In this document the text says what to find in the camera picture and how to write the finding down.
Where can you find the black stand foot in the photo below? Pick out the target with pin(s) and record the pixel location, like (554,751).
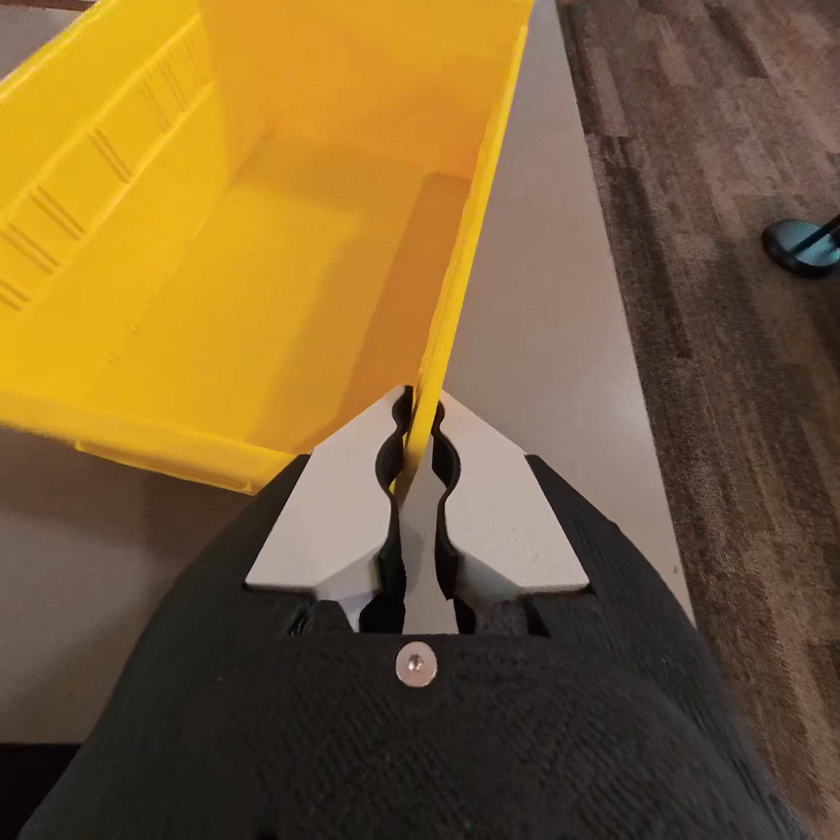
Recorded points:
(804,246)

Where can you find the yellow plastic bin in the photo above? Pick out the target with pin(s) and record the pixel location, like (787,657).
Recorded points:
(229,262)

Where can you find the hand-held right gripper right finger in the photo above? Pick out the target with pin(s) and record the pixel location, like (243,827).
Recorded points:
(512,525)

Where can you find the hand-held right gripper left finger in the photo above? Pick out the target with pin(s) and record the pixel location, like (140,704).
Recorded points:
(315,525)

